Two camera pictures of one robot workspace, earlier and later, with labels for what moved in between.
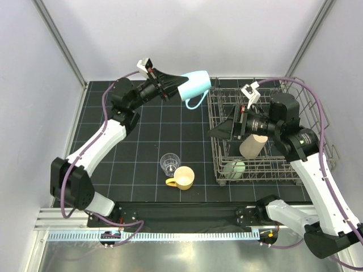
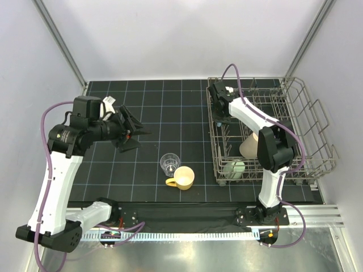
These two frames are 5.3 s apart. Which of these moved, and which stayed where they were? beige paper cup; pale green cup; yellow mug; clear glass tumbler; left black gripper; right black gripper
Moved: right black gripper; left black gripper
Stayed: clear glass tumbler; pale green cup; yellow mug; beige paper cup
